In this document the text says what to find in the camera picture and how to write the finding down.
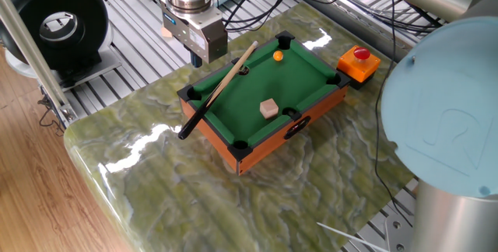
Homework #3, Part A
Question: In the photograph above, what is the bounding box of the light wooden cube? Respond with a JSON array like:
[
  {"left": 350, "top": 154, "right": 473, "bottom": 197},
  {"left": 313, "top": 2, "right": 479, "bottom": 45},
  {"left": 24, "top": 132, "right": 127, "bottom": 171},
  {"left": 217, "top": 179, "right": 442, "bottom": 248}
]
[{"left": 259, "top": 97, "right": 280, "bottom": 121}]

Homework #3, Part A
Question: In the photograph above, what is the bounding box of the metal blower base plate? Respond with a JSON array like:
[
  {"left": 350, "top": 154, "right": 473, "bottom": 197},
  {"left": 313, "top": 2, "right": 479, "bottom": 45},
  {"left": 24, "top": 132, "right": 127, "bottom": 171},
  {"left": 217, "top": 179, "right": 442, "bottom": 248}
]
[{"left": 5, "top": 24, "right": 124, "bottom": 92}]

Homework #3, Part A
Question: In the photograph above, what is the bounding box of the white zip tie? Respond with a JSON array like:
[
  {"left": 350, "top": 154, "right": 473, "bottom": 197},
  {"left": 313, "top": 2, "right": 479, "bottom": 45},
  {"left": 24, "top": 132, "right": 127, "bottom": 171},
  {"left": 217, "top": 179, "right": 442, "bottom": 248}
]
[{"left": 316, "top": 222, "right": 391, "bottom": 252}]

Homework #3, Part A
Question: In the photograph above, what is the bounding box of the black cable bundle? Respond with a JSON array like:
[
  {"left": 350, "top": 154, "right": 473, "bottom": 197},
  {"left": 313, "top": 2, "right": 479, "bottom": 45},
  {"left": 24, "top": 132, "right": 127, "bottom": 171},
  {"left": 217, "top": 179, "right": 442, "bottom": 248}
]
[{"left": 221, "top": 0, "right": 447, "bottom": 35}]

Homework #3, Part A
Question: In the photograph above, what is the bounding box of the aluminium frame profile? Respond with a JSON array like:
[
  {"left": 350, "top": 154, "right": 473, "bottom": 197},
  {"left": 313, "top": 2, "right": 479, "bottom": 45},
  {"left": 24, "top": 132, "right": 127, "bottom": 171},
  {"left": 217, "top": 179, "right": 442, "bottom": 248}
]
[{"left": 0, "top": 0, "right": 79, "bottom": 125}]

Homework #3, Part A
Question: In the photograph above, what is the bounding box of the long thin black cable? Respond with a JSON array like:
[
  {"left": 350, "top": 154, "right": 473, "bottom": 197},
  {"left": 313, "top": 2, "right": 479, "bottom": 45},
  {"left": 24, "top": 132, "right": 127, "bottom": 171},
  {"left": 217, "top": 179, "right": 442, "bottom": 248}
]
[{"left": 372, "top": 0, "right": 416, "bottom": 229}]

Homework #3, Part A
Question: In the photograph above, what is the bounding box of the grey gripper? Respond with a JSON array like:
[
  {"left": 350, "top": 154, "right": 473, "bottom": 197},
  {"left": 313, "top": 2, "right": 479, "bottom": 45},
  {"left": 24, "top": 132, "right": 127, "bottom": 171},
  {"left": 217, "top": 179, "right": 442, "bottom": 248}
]
[{"left": 161, "top": 2, "right": 229, "bottom": 68}]

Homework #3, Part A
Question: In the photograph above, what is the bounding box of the wooden pool cue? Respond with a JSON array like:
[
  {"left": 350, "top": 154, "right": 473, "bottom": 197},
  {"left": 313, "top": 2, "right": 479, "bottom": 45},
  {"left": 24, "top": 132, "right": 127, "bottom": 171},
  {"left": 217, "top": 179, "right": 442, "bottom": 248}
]
[{"left": 177, "top": 40, "right": 259, "bottom": 141}]

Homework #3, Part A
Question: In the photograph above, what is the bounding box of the black round blower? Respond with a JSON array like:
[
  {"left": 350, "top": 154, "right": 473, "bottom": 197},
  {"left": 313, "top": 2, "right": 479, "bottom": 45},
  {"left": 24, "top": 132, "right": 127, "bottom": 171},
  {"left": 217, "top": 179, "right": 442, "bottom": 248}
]
[{"left": 0, "top": 0, "right": 110, "bottom": 70}]

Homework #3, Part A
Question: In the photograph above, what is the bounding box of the aluminium mounting plate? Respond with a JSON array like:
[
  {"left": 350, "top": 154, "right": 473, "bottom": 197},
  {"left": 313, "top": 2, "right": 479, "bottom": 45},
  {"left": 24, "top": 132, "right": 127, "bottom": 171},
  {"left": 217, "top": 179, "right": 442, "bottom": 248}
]
[{"left": 384, "top": 212, "right": 414, "bottom": 252}]

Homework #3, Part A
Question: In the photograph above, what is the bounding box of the mini green pool table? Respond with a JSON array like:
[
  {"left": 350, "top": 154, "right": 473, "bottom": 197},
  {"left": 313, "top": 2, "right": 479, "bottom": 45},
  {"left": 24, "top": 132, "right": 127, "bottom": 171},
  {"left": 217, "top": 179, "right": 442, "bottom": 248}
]
[{"left": 177, "top": 30, "right": 352, "bottom": 177}]

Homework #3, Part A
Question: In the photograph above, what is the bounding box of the orange emergency stop button box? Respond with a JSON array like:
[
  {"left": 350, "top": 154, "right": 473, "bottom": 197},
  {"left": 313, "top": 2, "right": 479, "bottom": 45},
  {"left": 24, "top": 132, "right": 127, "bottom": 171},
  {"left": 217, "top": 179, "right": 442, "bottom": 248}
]
[{"left": 336, "top": 45, "right": 382, "bottom": 91}]

